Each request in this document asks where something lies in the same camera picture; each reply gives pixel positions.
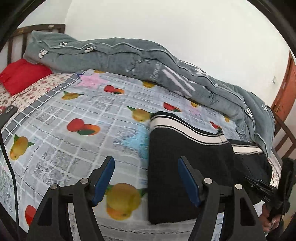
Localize brown wooden door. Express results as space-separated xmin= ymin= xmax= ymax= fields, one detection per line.
xmin=270 ymin=51 xmax=296 ymax=130

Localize person's right hand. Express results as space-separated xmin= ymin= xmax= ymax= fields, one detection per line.
xmin=261 ymin=201 xmax=282 ymax=233

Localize wooden bed headboard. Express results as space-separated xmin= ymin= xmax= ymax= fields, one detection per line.
xmin=7 ymin=23 xmax=66 ymax=65

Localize black cable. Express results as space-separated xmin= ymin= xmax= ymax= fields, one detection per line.
xmin=0 ymin=132 xmax=19 ymax=224

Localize black pants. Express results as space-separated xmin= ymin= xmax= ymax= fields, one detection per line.
xmin=147 ymin=112 xmax=281 ymax=225

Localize fruit print plastic mat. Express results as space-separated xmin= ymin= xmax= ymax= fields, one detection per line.
xmin=0 ymin=69 xmax=255 ymax=241

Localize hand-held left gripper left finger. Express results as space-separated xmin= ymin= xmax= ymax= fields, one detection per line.
xmin=26 ymin=156 xmax=115 ymax=241

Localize wooden bed footboard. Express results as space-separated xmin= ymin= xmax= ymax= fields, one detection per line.
xmin=269 ymin=109 xmax=296 ymax=160

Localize grey floral quilt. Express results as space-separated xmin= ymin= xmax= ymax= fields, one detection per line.
xmin=23 ymin=30 xmax=277 ymax=158

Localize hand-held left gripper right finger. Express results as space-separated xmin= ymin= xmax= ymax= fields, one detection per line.
xmin=178 ymin=156 xmax=267 ymax=241

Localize red pillow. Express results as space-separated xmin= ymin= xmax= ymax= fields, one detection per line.
xmin=0 ymin=58 xmax=53 ymax=96

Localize floral bed sheet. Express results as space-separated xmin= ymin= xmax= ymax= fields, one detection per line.
xmin=0 ymin=73 xmax=79 ymax=114

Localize dark smartphone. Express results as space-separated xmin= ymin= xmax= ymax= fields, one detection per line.
xmin=0 ymin=105 xmax=18 ymax=127

